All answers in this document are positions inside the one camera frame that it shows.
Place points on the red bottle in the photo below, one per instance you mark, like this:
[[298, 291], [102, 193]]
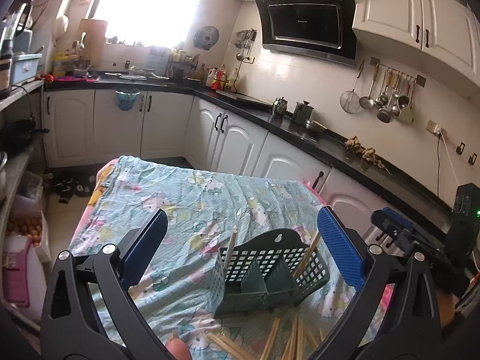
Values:
[[218, 82]]

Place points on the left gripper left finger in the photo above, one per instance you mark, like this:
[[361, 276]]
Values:
[[138, 247]]

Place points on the black countertop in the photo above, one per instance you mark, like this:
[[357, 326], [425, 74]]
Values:
[[391, 184]]

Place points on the wooden cutting board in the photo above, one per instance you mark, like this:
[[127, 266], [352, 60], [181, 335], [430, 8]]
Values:
[[91, 34]]

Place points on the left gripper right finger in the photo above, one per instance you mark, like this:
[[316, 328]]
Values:
[[347, 258]]

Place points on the egg box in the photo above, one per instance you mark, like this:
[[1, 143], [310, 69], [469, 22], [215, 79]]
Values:
[[34, 226]]

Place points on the dark green utensil basket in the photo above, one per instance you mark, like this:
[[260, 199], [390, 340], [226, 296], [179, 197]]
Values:
[[260, 275]]

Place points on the steel kettle pot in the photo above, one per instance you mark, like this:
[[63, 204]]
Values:
[[302, 113]]

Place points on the black range hood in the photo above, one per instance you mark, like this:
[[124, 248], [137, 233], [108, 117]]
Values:
[[320, 29]]

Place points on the operator hand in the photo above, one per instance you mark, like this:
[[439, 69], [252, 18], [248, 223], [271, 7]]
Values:
[[178, 349]]

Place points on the white lower cabinets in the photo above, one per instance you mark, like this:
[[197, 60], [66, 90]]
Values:
[[90, 126]]

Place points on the wire mesh strainer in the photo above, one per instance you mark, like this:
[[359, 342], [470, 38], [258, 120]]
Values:
[[349, 100]]

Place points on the green hanging spatula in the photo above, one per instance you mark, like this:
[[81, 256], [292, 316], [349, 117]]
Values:
[[406, 105]]

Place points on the blue plastic box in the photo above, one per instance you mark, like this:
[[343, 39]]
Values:
[[24, 68]]

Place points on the wall power outlet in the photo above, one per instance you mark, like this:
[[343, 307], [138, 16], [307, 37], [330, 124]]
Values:
[[435, 129]]

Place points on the hanging metal ladle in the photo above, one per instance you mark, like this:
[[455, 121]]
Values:
[[367, 102]]

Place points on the hello kitty tablecloth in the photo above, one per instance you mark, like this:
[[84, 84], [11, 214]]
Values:
[[204, 209]]

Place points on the wooden chopstick right in basket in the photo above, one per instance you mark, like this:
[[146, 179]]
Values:
[[303, 263]]

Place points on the wooden chopstick left in basket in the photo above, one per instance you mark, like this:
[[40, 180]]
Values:
[[229, 251]]

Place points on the ginger root pile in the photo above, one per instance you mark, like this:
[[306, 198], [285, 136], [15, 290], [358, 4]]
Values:
[[369, 155]]

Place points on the metal bowl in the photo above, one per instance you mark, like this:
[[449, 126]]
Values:
[[314, 126]]

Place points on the glass teapot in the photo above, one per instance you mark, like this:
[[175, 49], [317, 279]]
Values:
[[279, 107]]

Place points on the white upper cabinets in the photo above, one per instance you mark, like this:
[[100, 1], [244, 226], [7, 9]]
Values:
[[441, 34]]

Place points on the white cabinets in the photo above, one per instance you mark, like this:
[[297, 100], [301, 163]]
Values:
[[441, 34], [90, 126]]

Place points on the blue hanging trash bin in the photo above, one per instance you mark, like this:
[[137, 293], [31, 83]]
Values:
[[126, 100]]

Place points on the wooden chopstick in basket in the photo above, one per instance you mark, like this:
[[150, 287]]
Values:
[[303, 263], [229, 251]]

